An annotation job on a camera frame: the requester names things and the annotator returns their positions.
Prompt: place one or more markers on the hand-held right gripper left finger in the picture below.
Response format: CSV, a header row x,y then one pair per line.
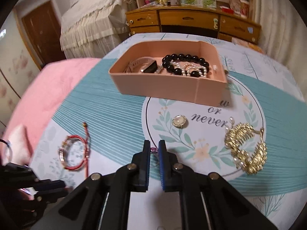
x,y
146,172

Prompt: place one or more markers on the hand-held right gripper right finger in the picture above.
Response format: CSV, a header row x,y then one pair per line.
x,y
162,172

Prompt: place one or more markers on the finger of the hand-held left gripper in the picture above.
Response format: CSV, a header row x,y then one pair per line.
x,y
49,185
52,194

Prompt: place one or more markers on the pink storage box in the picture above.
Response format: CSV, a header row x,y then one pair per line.
x,y
156,88

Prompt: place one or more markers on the round pearl brooch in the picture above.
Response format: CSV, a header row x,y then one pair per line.
x,y
179,121

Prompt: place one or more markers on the pink plush blanket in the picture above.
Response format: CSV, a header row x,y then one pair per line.
x,y
36,95

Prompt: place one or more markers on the gold pearl hair clip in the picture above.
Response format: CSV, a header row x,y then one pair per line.
x,y
254,160

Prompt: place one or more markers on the brown wooden door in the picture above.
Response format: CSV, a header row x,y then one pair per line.
x,y
40,33

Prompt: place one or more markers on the wooden desk with drawers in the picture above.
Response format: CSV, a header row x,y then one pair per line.
x,y
187,19

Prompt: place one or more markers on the lace-covered piano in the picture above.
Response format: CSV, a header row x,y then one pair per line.
x,y
91,24

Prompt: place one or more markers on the pink pen holder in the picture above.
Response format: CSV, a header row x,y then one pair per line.
x,y
145,0

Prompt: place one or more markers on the green photo cards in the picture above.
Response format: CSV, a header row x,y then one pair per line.
x,y
199,2

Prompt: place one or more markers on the flat red box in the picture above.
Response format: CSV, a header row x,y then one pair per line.
x,y
227,10

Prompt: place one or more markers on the red cup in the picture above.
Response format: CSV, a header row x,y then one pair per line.
x,y
244,10

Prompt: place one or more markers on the cream leaf print curtain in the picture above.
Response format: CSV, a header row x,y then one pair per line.
x,y
275,16

